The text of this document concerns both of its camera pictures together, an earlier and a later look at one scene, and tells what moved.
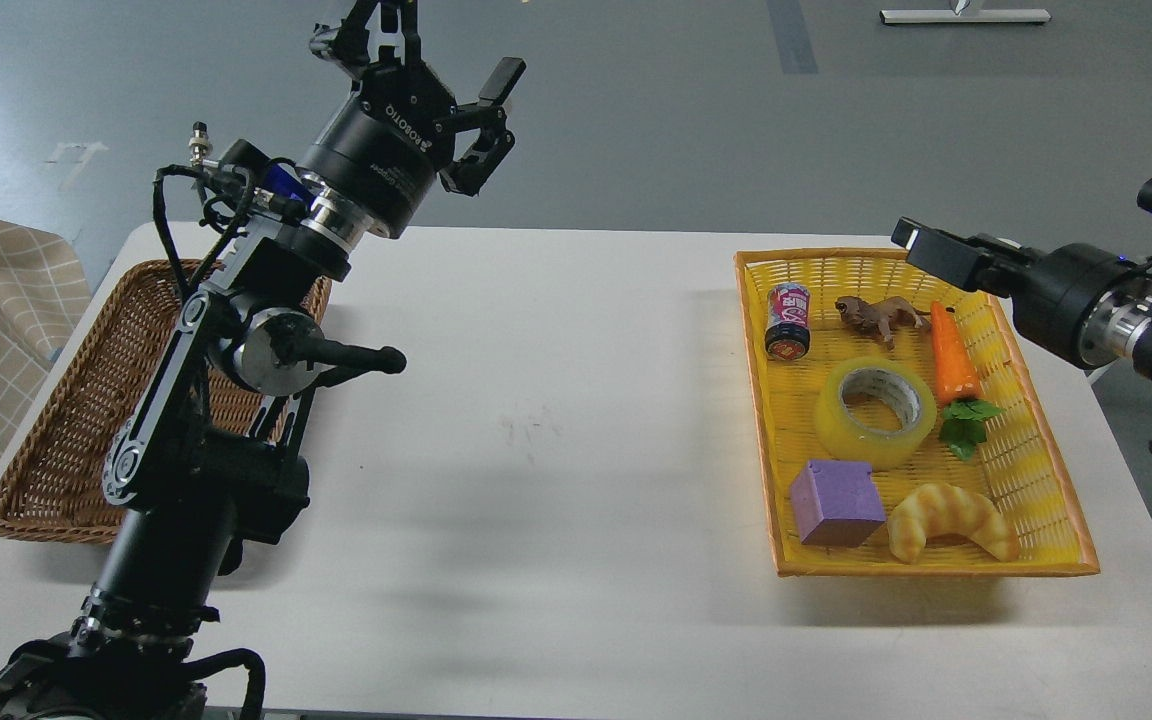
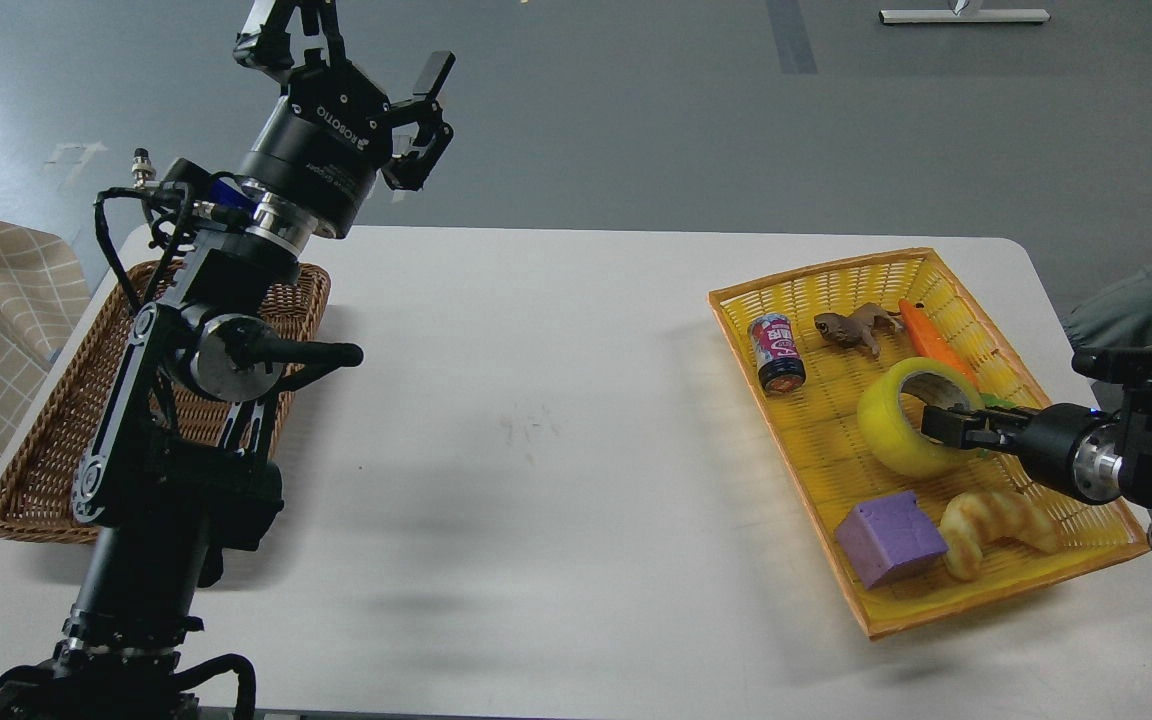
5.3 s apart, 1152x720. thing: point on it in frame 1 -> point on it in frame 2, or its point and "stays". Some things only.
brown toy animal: [882, 315] -> [866, 323]
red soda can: [788, 334] -> [779, 361]
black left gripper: [385, 147] -> [332, 129]
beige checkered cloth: [9, 293] stays
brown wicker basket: [53, 486] stays
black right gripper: [1053, 290] -> [1046, 439]
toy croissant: [939, 507] -> [974, 518]
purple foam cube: [836, 502] -> [888, 537]
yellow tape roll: [888, 380] -> [888, 434]
